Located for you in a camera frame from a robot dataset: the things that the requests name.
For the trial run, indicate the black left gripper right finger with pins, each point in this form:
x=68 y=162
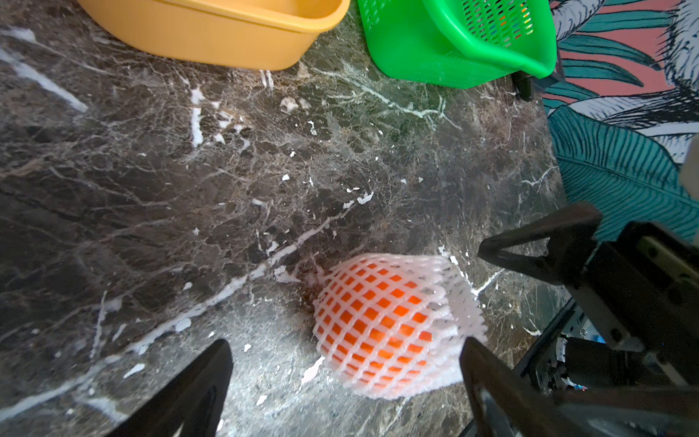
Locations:
x=504 y=404

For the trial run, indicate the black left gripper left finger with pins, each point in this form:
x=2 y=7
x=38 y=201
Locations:
x=191 y=404

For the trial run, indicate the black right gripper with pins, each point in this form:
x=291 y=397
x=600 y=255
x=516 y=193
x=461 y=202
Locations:
x=633 y=316

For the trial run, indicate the green plastic perforated basket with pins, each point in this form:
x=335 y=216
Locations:
x=460 y=44

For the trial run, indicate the yellow plastic tub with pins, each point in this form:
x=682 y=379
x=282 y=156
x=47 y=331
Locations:
x=260 y=35

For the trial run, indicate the orange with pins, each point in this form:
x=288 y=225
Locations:
x=393 y=326

